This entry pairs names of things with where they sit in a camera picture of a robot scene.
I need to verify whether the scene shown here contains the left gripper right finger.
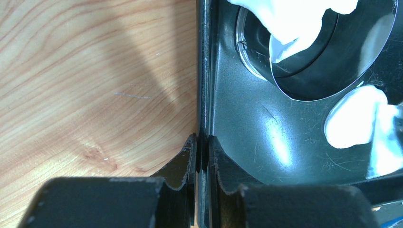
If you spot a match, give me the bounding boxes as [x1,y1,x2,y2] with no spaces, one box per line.
[209,136,379,228]

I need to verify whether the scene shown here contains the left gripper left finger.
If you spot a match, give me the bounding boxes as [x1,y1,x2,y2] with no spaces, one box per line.
[19,134,197,228]

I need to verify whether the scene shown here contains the black baking tray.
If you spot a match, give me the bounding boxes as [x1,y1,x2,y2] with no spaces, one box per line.
[196,0,403,228]

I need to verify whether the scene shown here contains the round cut dough wrapper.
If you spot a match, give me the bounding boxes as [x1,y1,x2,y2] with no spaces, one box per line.
[324,85,398,149]

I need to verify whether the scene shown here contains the wooden handled metal scraper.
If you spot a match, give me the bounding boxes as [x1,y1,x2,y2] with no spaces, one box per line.
[366,104,403,180]

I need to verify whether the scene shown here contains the round metal cutter ring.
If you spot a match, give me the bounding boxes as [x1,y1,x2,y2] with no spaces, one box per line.
[235,0,398,102]

